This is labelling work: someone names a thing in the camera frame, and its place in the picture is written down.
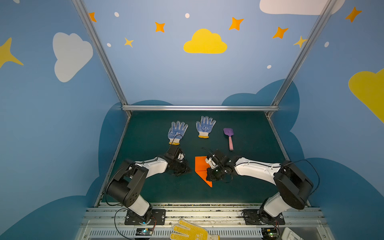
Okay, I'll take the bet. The orange square paper sheet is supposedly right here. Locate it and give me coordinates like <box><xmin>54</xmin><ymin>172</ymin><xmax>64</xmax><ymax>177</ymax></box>
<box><xmin>195</xmin><ymin>156</ymin><xmax>213</xmax><ymax>188</ymax></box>

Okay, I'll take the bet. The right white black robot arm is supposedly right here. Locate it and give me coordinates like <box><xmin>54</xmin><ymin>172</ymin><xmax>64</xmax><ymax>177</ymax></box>
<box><xmin>205</xmin><ymin>150</ymin><xmax>314</xmax><ymax>225</ymax></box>

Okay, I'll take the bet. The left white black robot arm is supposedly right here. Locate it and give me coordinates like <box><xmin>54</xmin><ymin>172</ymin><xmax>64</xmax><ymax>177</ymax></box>
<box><xmin>105</xmin><ymin>145</ymin><xmax>191</xmax><ymax>225</ymax></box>

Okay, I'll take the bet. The left blue dotted work glove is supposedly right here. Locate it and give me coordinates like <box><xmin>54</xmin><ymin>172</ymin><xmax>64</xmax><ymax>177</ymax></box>
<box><xmin>168</xmin><ymin>121</ymin><xmax>189</xmax><ymax>146</ymax></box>

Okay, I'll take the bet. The blue dotted work glove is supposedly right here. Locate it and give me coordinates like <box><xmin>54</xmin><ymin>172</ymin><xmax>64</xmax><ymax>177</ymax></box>
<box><xmin>168</xmin><ymin>121</ymin><xmax>189</xmax><ymax>146</ymax></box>
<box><xmin>196</xmin><ymin>116</ymin><xmax>216</xmax><ymax>139</ymax></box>

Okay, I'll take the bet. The purple pink spatula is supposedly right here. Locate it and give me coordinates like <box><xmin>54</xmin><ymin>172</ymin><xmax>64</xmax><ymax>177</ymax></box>
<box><xmin>223</xmin><ymin>128</ymin><xmax>234</xmax><ymax>151</ymax></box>

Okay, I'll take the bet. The right blue dotted work glove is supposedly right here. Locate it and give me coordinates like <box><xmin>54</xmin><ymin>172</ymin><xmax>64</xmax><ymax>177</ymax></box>
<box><xmin>196</xmin><ymin>116</ymin><xmax>216</xmax><ymax>139</ymax></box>

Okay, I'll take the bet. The yellow dotted work glove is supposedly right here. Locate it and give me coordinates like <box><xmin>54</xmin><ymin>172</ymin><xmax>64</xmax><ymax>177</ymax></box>
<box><xmin>170</xmin><ymin>219</ymin><xmax>221</xmax><ymax>240</ymax></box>

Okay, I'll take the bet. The left green circuit board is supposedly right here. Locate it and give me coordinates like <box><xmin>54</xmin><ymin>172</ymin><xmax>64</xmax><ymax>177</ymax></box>
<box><xmin>135</xmin><ymin>228</ymin><xmax>154</xmax><ymax>236</ymax></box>

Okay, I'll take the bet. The green circuit board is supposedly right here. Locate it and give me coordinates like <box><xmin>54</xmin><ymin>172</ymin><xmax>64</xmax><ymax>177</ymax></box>
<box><xmin>135</xmin><ymin>228</ymin><xmax>154</xmax><ymax>236</ymax></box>
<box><xmin>262</xmin><ymin>228</ymin><xmax>279</xmax><ymax>240</ymax></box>

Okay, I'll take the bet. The right green circuit board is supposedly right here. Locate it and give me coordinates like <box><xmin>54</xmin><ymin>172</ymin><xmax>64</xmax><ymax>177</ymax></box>
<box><xmin>262</xmin><ymin>228</ymin><xmax>279</xmax><ymax>240</ymax></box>

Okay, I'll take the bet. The white plastic object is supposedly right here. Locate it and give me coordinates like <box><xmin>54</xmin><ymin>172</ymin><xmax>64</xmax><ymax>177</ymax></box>
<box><xmin>281</xmin><ymin>228</ymin><xmax>303</xmax><ymax>240</ymax></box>

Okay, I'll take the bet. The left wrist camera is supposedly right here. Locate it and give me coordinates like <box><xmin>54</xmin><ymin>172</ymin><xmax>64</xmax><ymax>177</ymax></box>
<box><xmin>177</xmin><ymin>153</ymin><xmax>185</xmax><ymax>162</ymax></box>

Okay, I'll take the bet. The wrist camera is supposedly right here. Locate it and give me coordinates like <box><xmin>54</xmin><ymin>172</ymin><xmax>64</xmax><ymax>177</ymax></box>
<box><xmin>177</xmin><ymin>153</ymin><xmax>185</xmax><ymax>162</ymax></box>
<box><xmin>206</xmin><ymin>157</ymin><xmax>217</xmax><ymax>169</ymax></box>

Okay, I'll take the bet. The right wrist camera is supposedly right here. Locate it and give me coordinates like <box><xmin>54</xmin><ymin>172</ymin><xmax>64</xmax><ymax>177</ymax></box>
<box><xmin>206</xmin><ymin>157</ymin><xmax>217</xmax><ymax>169</ymax></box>

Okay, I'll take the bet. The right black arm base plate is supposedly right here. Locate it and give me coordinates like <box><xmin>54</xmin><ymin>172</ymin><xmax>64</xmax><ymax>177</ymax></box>
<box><xmin>242</xmin><ymin>209</ymin><xmax>286</xmax><ymax>226</ymax></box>

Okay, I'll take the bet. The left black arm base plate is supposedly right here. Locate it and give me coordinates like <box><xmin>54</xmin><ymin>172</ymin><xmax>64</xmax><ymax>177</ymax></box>
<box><xmin>124</xmin><ymin>209</ymin><xmax>166</xmax><ymax>226</ymax></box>

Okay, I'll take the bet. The aluminium rear frame bar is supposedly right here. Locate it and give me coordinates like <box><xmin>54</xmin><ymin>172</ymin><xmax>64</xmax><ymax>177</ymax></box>
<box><xmin>122</xmin><ymin>105</ymin><xmax>279</xmax><ymax>112</ymax></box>

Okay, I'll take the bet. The right aluminium frame post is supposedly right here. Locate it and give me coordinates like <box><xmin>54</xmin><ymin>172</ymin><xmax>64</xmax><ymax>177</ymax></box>
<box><xmin>266</xmin><ymin>0</ymin><xmax>338</xmax><ymax>120</ymax></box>

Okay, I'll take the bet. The aluminium frame post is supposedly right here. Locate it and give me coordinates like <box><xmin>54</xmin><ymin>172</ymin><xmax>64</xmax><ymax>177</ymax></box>
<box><xmin>72</xmin><ymin>0</ymin><xmax>128</xmax><ymax>107</ymax></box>
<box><xmin>266</xmin><ymin>0</ymin><xmax>338</xmax><ymax>120</ymax></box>

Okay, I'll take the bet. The left aluminium frame post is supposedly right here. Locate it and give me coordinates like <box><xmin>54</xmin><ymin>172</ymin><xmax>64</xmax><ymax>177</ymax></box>
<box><xmin>72</xmin><ymin>0</ymin><xmax>128</xmax><ymax>107</ymax></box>

